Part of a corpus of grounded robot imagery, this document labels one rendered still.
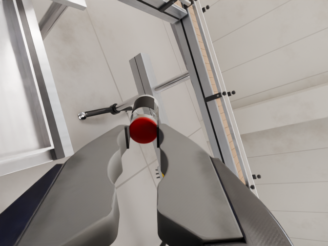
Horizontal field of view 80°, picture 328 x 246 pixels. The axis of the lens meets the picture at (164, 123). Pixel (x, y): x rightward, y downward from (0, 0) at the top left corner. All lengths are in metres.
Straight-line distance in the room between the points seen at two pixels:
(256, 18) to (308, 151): 1.62
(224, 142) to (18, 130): 0.84
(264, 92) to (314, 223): 1.75
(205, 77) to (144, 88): 0.44
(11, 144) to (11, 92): 0.10
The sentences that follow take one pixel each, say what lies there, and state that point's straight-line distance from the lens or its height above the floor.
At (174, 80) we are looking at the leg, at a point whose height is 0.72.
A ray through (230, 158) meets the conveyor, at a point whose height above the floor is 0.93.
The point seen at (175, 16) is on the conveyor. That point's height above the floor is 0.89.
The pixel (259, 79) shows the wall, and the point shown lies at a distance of 2.66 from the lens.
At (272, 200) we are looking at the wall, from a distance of 3.21.
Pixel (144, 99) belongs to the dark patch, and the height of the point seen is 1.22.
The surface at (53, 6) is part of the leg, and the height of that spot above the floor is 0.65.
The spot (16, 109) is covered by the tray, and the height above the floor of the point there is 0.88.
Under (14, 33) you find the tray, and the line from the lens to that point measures 0.54.
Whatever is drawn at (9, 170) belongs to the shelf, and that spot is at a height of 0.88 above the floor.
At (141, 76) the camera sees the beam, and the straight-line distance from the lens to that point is 1.31.
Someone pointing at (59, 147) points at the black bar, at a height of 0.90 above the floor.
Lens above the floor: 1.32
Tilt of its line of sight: 38 degrees down
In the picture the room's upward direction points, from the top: 73 degrees clockwise
